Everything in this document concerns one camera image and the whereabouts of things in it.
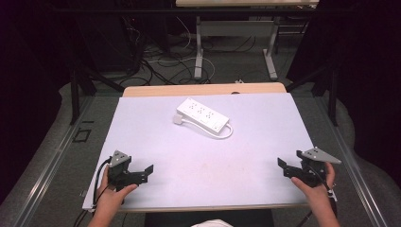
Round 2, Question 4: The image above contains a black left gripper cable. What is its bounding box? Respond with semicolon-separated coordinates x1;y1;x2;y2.
73;157;113;227

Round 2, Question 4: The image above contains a tangle of floor cables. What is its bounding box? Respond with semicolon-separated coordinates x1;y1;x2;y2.
121;15;263;87

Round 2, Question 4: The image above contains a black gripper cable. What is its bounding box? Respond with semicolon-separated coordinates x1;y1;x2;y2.
73;157;113;227
295;169;339;227

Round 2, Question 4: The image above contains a person's white clothing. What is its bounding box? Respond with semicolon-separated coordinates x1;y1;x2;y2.
190;218;235;227

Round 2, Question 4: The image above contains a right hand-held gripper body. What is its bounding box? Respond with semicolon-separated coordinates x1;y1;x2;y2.
290;146;342;189

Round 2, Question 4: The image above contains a white table mat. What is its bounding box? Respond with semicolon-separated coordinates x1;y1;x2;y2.
81;92;315;211

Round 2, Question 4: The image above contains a person's right hand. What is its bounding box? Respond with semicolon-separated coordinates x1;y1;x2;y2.
289;162;337;206

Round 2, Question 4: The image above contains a wooden table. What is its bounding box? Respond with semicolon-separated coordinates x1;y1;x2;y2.
121;81;311;214

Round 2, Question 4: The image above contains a white power strip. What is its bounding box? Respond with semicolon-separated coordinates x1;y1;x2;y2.
176;96;231;135

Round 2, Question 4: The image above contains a dark curtain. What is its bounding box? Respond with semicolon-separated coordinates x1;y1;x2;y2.
285;0;401;190
0;0;79;206

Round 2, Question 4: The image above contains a white-legged desk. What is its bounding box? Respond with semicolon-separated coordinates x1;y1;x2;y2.
175;0;321;81

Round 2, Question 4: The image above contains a metal floor rail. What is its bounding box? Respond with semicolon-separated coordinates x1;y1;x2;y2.
9;94;96;227
315;94;391;227

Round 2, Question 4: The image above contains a person's dark lap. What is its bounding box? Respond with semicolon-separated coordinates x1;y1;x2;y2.
144;209;276;227

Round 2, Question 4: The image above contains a black metal stand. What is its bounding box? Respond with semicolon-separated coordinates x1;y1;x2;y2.
285;61;340;128
69;61;126;126

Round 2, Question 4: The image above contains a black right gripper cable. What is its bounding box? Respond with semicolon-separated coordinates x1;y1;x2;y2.
295;169;339;227

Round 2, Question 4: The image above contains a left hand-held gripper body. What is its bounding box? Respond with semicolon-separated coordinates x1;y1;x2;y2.
108;149;144;192

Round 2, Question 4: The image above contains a white power strip cable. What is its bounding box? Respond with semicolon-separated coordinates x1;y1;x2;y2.
181;116;235;140

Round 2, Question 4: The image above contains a person's left hand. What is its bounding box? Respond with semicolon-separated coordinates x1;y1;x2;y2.
95;166;139;213

